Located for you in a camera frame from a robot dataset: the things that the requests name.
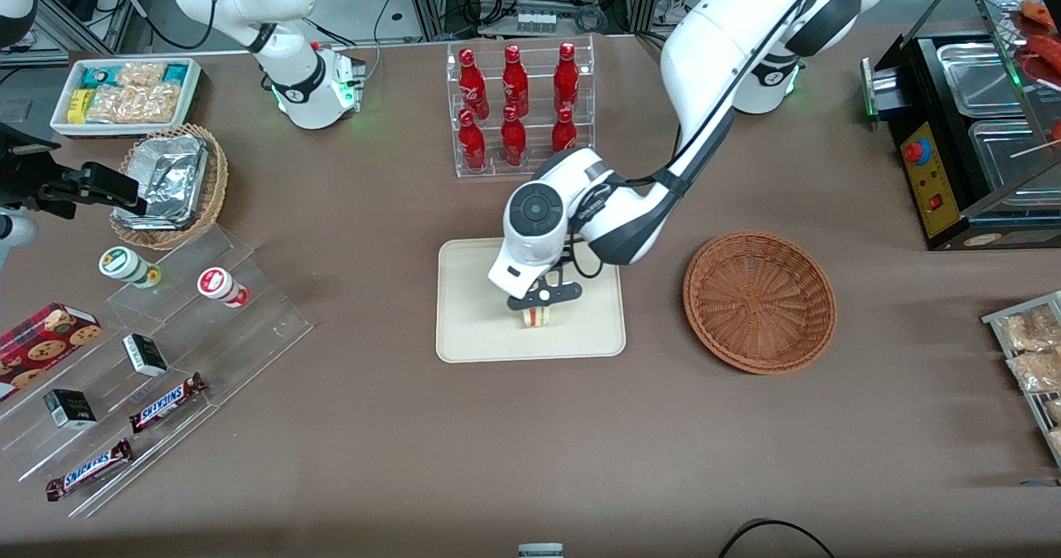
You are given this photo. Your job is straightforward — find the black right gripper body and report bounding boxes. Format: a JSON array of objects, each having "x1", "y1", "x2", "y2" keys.
[{"x1": 0, "y1": 123, "x2": 65, "y2": 217}]

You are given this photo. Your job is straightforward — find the beige plastic tray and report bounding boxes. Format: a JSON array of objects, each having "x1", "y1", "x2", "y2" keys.
[{"x1": 436, "y1": 237, "x2": 627, "y2": 364}]

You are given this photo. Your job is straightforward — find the light wicker basket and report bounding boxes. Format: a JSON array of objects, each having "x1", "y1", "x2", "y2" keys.
[{"x1": 109, "y1": 124, "x2": 230, "y2": 251}]

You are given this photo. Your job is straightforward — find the brown round wicker basket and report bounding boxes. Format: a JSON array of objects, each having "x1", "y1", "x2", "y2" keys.
[{"x1": 682, "y1": 230, "x2": 838, "y2": 376}]

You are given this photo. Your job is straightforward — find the white rectangular snack bin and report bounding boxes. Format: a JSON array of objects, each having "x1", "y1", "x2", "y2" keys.
[{"x1": 50, "y1": 57, "x2": 203, "y2": 139}]

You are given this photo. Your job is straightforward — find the silver foil packet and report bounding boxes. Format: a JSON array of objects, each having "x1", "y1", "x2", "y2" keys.
[{"x1": 114, "y1": 134, "x2": 209, "y2": 230}]

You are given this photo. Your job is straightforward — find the green lid white cup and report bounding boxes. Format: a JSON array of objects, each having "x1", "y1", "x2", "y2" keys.
[{"x1": 99, "y1": 246, "x2": 163, "y2": 289}]

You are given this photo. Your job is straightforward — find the clear bag of crackers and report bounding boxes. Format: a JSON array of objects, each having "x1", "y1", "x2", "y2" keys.
[{"x1": 86, "y1": 82, "x2": 181, "y2": 124}]

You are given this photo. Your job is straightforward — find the clear acrylic bottle rack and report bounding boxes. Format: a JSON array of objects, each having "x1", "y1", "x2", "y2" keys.
[{"x1": 446, "y1": 35, "x2": 596, "y2": 180}]

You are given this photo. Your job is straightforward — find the red cola bottle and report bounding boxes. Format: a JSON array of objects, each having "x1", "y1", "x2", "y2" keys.
[
  {"x1": 458, "y1": 48, "x2": 491, "y2": 120},
  {"x1": 501, "y1": 45, "x2": 530, "y2": 118},
  {"x1": 554, "y1": 42, "x2": 579, "y2": 114},
  {"x1": 458, "y1": 110, "x2": 487, "y2": 171},
  {"x1": 501, "y1": 106, "x2": 527, "y2": 167},
  {"x1": 551, "y1": 107, "x2": 578, "y2": 156}
]

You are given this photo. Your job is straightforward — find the red lid white cup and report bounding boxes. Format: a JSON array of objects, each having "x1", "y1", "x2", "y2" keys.
[{"x1": 197, "y1": 267, "x2": 250, "y2": 309}]

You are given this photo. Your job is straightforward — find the red cookie box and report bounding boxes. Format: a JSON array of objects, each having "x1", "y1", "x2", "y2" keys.
[{"x1": 0, "y1": 303, "x2": 104, "y2": 402}]

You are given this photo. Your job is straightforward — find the small black box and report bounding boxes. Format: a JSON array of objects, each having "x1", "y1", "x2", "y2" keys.
[
  {"x1": 44, "y1": 389, "x2": 99, "y2": 429},
  {"x1": 123, "y1": 333, "x2": 170, "y2": 378}
]

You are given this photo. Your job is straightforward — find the clear acrylic stepped display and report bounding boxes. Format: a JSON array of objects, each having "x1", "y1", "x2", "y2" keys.
[{"x1": 0, "y1": 225, "x2": 314, "y2": 519}]

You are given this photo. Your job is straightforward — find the Snickers chocolate bar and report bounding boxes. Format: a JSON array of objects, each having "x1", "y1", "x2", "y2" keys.
[
  {"x1": 128, "y1": 373, "x2": 208, "y2": 434},
  {"x1": 46, "y1": 439, "x2": 134, "y2": 502}
]

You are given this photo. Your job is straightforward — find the grey box with green light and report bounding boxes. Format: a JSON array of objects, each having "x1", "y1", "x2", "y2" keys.
[{"x1": 860, "y1": 57, "x2": 906, "y2": 120}]

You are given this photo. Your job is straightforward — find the black hot food display case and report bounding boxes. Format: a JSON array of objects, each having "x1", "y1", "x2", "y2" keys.
[{"x1": 862, "y1": 0, "x2": 1061, "y2": 252}]

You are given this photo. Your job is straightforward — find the steel food pan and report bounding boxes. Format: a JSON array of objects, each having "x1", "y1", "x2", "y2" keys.
[
  {"x1": 937, "y1": 40, "x2": 1030, "y2": 119},
  {"x1": 968, "y1": 119, "x2": 1061, "y2": 196}
]

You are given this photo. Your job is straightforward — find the clear bag of fried snacks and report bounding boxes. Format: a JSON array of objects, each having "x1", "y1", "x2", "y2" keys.
[
  {"x1": 1006, "y1": 351, "x2": 1061, "y2": 394},
  {"x1": 998, "y1": 304, "x2": 1061, "y2": 352}
]

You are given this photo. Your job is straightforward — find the red sausage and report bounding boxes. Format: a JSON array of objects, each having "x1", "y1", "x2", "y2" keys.
[{"x1": 1020, "y1": 34, "x2": 1061, "y2": 70}]

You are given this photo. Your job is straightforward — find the black floor cable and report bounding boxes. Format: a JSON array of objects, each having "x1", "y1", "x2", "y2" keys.
[{"x1": 717, "y1": 519, "x2": 838, "y2": 558}]

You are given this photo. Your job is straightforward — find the grey wire snack tray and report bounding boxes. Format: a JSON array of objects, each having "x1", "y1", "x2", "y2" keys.
[{"x1": 982, "y1": 291, "x2": 1061, "y2": 468}]

